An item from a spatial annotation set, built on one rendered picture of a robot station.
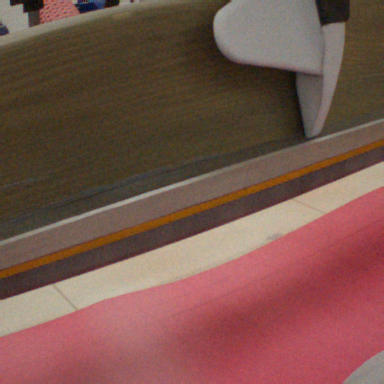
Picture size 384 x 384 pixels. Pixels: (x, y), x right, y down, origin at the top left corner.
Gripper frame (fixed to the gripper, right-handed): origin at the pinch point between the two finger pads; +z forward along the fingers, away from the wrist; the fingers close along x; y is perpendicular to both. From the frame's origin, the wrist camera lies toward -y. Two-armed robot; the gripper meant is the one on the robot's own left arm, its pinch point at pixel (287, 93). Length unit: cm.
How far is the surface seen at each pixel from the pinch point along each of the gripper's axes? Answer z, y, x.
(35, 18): -3.8, 3.2, -24.3
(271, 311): 9.8, 2.2, 0.7
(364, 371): 9.6, 2.8, 8.3
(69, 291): 9.8, 8.9, -7.7
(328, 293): 9.8, -0.8, 1.6
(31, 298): 9.8, 11.2, -8.2
